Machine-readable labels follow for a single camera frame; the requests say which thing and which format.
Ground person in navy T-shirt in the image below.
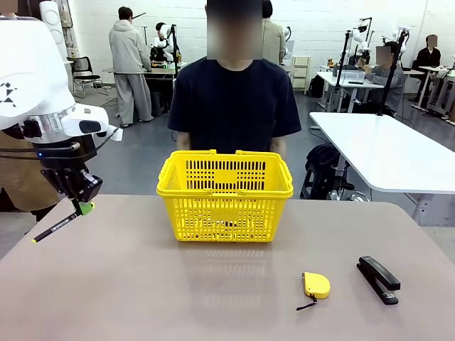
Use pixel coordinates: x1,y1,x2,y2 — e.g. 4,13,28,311
166,0,302,153

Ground white drawer cabinet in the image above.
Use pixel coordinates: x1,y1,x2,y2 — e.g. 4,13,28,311
291,55,312,95

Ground yellow plastic shopping basket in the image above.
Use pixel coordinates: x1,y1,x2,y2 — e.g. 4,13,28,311
156,148,295,244

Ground person's right forearm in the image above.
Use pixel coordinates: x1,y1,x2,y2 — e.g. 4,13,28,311
176,131,193,152

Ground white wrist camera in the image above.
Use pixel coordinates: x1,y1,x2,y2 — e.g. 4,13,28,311
60,105,109,139

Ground large white table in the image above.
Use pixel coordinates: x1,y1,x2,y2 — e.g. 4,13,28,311
309,112,455,227

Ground seated person in grey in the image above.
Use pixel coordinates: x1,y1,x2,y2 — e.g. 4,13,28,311
364,41,405,117

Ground black backpack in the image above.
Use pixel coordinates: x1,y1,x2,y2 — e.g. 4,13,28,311
304,143,356,202

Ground black camera pole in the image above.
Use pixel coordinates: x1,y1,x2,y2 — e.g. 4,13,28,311
336,30,353,111
376,30,408,117

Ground person in grey hoodie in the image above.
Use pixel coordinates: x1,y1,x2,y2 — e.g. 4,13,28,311
108,6,156,128

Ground person in beige jacket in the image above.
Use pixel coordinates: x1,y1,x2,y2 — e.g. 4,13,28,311
262,0,287,67

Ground seated person in black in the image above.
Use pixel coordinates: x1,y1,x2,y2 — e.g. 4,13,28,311
414,34,444,70

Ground black stapler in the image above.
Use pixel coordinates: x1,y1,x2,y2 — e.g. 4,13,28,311
356,255,402,305

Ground white tower air conditioner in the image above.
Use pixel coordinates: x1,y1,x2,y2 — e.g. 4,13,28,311
38,0,68,62

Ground black fineliner pen yellow tip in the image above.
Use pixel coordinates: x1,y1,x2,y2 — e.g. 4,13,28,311
31,212,77,244

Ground yellow tape measure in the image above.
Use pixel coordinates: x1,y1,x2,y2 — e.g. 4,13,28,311
296,271,331,312

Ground white background desk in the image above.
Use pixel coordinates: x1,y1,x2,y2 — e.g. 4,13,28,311
315,70,385,113

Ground dark step stool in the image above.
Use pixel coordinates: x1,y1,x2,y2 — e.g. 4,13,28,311
300,165,326,200

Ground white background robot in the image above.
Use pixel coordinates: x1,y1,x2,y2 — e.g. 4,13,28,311
149,22,184,65

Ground person's left forearm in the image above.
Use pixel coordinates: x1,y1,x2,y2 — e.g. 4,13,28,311
269,136,287,157

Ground black office chair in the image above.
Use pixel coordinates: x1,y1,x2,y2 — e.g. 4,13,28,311
66,55,109,99

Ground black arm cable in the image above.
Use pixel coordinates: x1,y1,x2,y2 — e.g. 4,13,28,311
0,127,120,161

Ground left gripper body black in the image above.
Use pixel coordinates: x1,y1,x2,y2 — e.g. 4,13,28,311
37,136,97,200

